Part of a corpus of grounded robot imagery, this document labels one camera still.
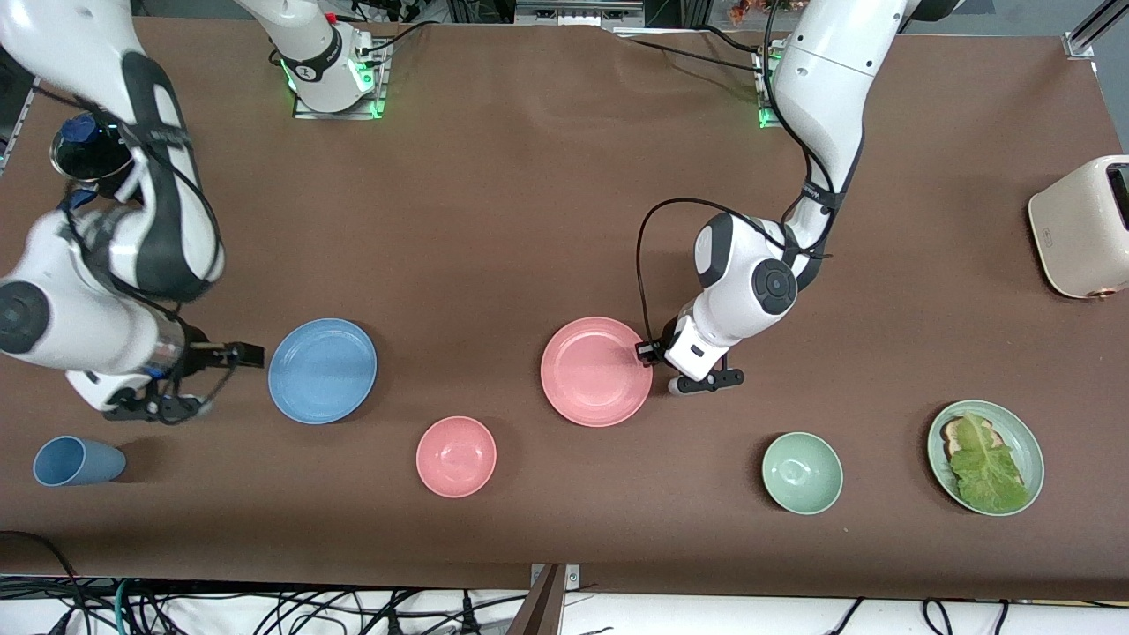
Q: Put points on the blue plate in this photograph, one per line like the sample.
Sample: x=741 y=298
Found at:
x=322 y=370

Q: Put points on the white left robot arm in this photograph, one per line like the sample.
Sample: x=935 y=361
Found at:
x=829 y=88

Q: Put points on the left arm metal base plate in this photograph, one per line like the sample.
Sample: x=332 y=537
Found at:
x=766 y=122

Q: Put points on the dark camera mount post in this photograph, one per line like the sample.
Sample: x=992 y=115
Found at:
x=542 y=613

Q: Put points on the pink bowl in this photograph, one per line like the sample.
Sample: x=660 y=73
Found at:
x=456 y=457

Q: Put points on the green plate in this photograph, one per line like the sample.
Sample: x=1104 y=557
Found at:
x=1023 y=441

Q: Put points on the aluminium frame bar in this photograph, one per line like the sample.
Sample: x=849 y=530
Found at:
x=578 y=13

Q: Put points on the aluminium table corner rail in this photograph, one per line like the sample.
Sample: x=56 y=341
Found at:
x=1094 y=26
x=22 y=115

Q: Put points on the green bowl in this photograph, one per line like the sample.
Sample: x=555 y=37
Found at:
x=802 y=473

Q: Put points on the green lettuce leaf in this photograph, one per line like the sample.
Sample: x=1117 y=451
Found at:
x=988 y=476

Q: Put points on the glass lid blue knob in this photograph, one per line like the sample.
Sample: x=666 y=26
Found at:
x=93 y=154

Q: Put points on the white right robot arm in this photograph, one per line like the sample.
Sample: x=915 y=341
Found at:
x=71 y=317

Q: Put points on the pink plate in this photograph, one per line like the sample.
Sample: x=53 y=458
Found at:
x=591 y=375

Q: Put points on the metal table edge bracket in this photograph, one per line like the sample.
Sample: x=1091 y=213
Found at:
x=573 y=578

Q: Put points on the beige toaster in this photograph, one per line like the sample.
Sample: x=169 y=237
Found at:
x=1076 y=229

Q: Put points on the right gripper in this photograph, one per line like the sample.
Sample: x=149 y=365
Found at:
x=199 y=346

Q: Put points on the toast bread slice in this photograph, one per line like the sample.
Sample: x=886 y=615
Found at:
x=951 y=434

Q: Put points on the orange background items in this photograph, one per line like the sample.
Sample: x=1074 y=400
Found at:
x=750 y=11

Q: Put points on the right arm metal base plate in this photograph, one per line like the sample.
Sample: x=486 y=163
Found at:
x=353 y=113

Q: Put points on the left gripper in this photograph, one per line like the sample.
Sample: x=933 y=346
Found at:
x=650 y=350

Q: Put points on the blue cup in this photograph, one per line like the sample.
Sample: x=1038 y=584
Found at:
x=79 y=461

